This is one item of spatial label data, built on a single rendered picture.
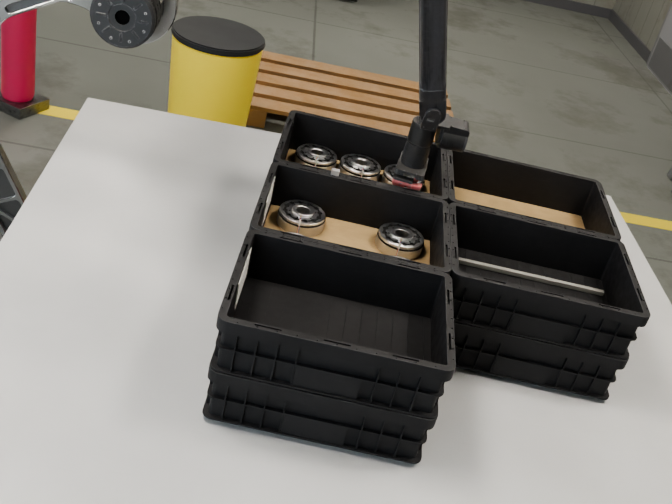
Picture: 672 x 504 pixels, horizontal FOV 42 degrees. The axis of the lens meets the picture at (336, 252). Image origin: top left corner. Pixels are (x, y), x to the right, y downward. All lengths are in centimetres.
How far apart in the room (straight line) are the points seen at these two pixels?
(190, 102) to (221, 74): 18
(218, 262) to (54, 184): 47
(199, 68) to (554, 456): 227
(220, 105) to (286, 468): 226
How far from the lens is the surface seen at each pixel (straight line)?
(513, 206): 224
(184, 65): 354
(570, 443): 178
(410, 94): 481
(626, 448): 184
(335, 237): 189
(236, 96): 357
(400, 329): 167
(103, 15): 200
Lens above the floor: 179
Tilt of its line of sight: 32 degrees down
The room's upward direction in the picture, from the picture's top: 14 degrees clockwise
